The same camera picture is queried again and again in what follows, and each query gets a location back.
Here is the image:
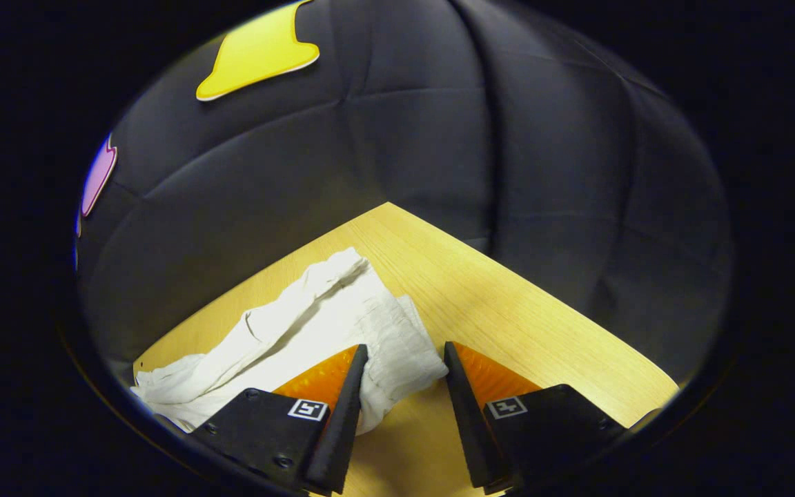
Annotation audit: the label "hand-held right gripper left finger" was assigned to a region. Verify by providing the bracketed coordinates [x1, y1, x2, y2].
[190, 344, 369, 495]

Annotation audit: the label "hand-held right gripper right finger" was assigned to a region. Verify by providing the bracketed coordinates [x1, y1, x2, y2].
[444, 341, 626, 495]

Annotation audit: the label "white jeans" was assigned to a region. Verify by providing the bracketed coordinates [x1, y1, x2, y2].
[130, 247, 449, 436]

